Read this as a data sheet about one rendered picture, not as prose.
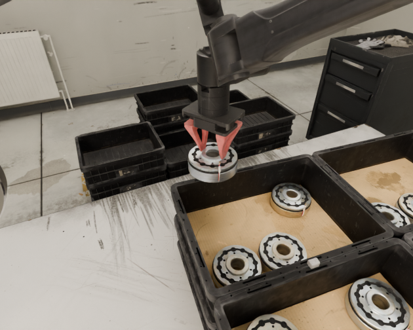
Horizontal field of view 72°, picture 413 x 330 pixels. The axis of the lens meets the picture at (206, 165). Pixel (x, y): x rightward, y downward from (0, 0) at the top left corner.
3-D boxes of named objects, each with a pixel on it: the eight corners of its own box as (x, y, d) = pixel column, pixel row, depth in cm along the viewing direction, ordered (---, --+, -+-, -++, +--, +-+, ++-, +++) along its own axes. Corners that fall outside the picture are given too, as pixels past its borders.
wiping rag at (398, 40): (396, 50, 176) (398, 44, 173) (367, 40, 191) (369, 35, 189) (427, 44, 185) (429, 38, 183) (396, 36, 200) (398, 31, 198)
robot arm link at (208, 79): (191, 43, 47) (204, 52, 43) (227, 38, 49) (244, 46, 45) (192, 83, 51) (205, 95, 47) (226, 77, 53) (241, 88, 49)
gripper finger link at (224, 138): (212, 143, 62) (212, 103, 56) (240, 152, 59) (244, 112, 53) (193, 158, 58) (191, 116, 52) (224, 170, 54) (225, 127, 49)
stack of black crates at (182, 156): (172, 210, 168) (167, 165, 147) (157, 179, 189) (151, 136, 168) (232, 190, 181) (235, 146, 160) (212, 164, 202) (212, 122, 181)
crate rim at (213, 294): (210, 306, 48) (210, 299, 47) (169, 191, 70) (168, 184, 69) (393, 242, 58) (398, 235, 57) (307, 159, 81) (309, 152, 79)
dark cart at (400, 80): (341, 183, 208) (391, 57, 153) (301, 150, 241) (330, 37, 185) (398, 162, 228) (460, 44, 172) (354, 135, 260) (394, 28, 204)
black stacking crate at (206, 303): (210, 329, 54) (211, 300, 47) (173, 217, 76) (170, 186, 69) (375, 268, 64) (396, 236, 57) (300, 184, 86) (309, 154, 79)
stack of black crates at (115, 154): (102, 234, 154) (79, 169, 127) (95, 198, 176) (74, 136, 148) (172, 211, 167) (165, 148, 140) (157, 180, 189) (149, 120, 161)
